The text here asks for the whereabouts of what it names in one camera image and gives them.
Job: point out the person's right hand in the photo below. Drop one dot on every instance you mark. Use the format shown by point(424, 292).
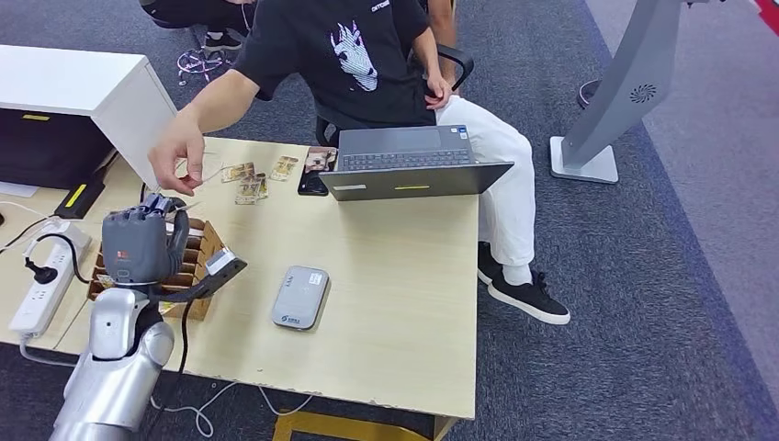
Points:
point(176, 152)

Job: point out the person's left hand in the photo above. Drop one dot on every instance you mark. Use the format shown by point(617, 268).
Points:
point(438, 91)

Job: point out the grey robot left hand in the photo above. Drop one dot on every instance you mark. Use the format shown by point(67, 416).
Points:
point(137, 243)

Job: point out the pale ID card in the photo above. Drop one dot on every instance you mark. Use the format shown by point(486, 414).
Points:
point(185, 207)

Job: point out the person's right forearm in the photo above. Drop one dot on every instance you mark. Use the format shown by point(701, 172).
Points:
point(219, 100)

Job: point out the person's left forearm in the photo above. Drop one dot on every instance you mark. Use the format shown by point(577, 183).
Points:
point(429, 55)

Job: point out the printed room key card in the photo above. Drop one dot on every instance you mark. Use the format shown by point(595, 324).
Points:
point(167, 308)
point(104, 281)

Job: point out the plain white card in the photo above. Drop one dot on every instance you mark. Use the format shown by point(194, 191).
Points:
point(196, 230)

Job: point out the cardboard card organizer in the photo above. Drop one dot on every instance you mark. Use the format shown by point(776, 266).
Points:
point(210, 243)

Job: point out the seated person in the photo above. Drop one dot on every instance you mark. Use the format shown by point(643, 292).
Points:
point(341, 61)

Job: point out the background person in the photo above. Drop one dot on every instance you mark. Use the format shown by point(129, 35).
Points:
point(182, 12)

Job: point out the grey card reader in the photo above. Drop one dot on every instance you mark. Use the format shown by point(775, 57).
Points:
point(299, 298)

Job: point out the black box yellow sticker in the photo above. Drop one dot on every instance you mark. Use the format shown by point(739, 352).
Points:
point(68, 210)

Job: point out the grey laptop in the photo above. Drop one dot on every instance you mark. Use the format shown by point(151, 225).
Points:
point(414, 182)

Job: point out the white power strip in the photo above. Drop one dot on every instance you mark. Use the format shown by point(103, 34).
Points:
point(36, 298)

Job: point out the black monitor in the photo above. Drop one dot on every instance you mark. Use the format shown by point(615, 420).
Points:
point(42, 152)

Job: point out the white paper sheet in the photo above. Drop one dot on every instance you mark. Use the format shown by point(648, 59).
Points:
point(15, 190)

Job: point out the white desk riser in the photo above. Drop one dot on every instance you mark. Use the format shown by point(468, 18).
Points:
point(61, 79)

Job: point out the grey kiosk stand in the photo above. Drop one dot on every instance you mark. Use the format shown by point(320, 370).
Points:
point(627, 73)

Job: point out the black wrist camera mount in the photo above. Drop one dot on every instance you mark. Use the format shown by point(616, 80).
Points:
point(182, 294)

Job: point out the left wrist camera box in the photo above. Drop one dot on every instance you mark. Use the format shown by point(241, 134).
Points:
point(225, 263)

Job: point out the yellow platform frame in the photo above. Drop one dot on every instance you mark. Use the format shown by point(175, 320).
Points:
point(341, 426)

